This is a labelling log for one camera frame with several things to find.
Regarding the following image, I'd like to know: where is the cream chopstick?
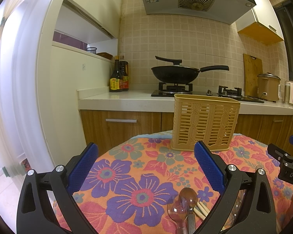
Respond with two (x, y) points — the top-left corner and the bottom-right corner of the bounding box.
(199, 201), (210, 214)
(193, 207), (206, 221)

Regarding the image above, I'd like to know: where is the white electric kettle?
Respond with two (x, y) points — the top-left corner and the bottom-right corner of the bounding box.
(284, 81), (293, 106)

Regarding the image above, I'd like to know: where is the brown rice cooker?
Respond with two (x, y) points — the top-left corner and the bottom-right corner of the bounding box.
(257, 72), (281, 102)

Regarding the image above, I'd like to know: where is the beige plastic utensil basket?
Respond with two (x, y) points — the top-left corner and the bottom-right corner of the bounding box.
(171, 96), (240, 152)

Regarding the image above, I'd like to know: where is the black gas stove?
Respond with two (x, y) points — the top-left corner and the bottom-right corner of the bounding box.
(151, 82), (264, 104)

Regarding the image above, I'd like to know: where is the wooden cutting board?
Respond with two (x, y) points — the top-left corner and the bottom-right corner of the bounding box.
(243, 53), (263, 97)

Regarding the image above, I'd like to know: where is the floral orange tablecloth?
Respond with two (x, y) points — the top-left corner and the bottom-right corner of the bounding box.
(51, 131), (293, 234)

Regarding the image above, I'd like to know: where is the wok lid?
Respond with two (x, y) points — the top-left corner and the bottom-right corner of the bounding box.
(155, 56), (182, 66)

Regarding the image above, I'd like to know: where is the white countertop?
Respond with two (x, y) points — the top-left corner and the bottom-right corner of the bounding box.
(77, 87), (293, 115)

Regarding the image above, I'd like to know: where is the dark soy sauce bottle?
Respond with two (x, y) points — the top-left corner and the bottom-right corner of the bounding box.
(109, 56), (123, 92)

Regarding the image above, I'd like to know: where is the red label sauce bottle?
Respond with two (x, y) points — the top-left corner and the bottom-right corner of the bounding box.
(119, 56), (129, 91)

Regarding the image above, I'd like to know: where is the glass cup on shelf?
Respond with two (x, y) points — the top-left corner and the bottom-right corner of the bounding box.
(86, 47), (97, 54)

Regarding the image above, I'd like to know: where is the black wok with handle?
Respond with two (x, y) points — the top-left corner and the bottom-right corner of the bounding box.
(151, 65), (229, 84)

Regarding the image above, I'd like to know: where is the upper wall cabinet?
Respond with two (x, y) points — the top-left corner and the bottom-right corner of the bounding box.
(236, 0), (284, 45)

